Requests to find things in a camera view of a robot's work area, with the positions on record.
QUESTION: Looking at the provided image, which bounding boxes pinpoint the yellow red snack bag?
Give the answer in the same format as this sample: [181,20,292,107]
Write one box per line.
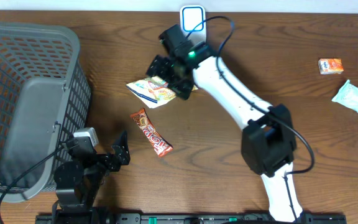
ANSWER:
[126,75,198,110]

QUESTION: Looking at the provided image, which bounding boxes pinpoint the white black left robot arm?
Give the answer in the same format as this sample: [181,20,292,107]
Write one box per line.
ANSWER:
[52,128,131,223]

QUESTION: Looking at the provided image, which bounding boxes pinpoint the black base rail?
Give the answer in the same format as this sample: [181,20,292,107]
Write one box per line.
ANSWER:
[35,212,348,224]

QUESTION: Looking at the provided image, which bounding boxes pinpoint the white barcode scanner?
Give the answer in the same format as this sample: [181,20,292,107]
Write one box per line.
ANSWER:
[180,5,207,44]

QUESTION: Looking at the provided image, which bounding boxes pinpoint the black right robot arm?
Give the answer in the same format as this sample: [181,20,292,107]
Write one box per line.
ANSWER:
[146,24,303,222]

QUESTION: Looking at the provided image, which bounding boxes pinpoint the grey plastic shopping basket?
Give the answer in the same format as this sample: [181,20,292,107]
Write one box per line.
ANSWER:
[0,22,91,203]

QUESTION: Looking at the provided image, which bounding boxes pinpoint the light blue wet wipes pack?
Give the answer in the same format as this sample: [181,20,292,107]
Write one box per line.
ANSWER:
[331,80,358,113]

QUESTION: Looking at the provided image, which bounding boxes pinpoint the orange white small box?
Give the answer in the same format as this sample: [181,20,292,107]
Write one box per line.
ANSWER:
[318,58,344,75]

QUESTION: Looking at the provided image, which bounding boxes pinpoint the red brown candy bar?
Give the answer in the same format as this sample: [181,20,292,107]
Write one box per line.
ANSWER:
[130,108,173,157]

